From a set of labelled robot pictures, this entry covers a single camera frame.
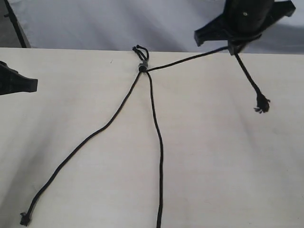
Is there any black cord with toggle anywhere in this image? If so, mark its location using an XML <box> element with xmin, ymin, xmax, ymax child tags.
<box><xmin>136</xmin><ymin>45</ymin><xmax>164</xmax><ymax>228</ymax></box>

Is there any clear tape on knot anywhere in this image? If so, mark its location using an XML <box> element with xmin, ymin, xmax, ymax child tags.
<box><xmin>138</xmin><ymin>61</ymin><xmax>149</xmax><ymax>73</ymax></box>

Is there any black backdrop stand pole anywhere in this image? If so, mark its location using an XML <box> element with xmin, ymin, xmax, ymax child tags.
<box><xmin>3</xmin><ymin>0</ymin><xmax>30</xmax><ymax>48</ymax></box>

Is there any black knotted cord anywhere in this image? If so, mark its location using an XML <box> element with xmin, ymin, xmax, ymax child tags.
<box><xmin>20</xmin><ymin>46</ymin><xmax>144</xmax><ymax>226</ymax></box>

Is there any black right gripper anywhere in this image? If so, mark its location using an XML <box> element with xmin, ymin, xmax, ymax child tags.
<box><xmin>194</xmin><ymin>0</ymin><xmax>296</xmax><ymax>55</ymax></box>

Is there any knotted black cable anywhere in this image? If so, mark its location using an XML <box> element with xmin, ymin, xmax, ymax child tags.
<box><xmin>133</xmin><ymin>45</ymin><xmax>271</xmax><ymax>114</ymax></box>

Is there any white backdrop cloth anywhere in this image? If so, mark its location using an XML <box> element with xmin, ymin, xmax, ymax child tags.
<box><xmin>7</xmin><ymin>0</ymin><xmax>304</xmax><ymax>54</ymax></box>

